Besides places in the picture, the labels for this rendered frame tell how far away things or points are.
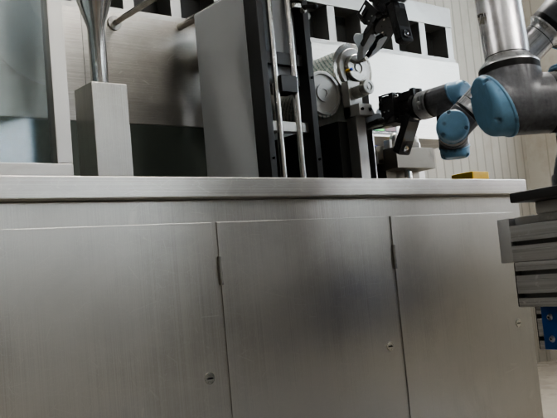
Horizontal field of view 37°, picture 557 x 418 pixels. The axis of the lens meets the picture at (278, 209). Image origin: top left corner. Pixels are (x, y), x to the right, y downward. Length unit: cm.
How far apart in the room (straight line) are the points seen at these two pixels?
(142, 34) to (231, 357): 105
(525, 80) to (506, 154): 404
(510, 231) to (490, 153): 381
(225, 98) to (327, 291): 65
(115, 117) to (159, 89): 42
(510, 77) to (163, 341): 80
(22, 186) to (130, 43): 97
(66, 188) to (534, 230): 89
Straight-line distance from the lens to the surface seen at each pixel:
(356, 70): 230
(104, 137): 189
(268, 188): 166
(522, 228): 170
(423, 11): 316
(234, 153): 212
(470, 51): 559
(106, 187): 146
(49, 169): 150
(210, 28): 225
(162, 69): 233
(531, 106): 159
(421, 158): 240
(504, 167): 559
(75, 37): 223
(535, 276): 169
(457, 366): 208
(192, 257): 157
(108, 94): 192
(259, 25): 196
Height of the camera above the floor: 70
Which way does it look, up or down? 5 degrees up
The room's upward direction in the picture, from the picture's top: 5 degrees counter-clockwise
